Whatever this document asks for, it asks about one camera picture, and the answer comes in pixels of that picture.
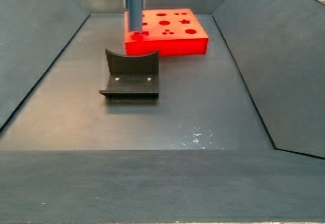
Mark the blue arch object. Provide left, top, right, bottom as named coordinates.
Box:
left=126, top=0, right=144, bottom=31

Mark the black curved fixture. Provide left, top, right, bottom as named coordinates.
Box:
left=100, top=50, right=160, bottom=98

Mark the red foam shape-sorting block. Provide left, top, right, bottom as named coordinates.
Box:
left=125, top=9, right=211, bottom=56

